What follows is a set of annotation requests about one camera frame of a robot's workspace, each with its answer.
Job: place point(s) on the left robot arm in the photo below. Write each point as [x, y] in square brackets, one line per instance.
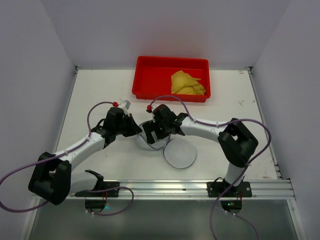
[52, 178]

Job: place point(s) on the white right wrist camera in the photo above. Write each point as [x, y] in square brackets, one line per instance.
[150, 109]

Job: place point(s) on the red plastic tray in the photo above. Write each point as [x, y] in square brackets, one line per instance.
[152, 77]

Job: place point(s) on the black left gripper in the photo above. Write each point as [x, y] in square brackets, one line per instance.
[127, 123]

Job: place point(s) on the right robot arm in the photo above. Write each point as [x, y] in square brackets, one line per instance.
[236, 141]

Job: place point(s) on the aluminium frame rail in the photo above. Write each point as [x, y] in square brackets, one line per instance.
[183, 189]

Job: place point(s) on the white mesh laundry bag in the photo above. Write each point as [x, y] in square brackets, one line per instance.
[178, 153]

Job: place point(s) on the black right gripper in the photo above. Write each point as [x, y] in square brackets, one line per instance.
[153, 129]

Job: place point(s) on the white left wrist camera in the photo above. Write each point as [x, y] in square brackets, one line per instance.
[125, 105]

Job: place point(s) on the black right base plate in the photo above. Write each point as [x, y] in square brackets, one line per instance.
[215, 188]

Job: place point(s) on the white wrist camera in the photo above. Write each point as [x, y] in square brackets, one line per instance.
[125, 105]
[150, 109]

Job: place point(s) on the yellow bra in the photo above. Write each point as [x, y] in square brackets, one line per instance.
[183, 83]

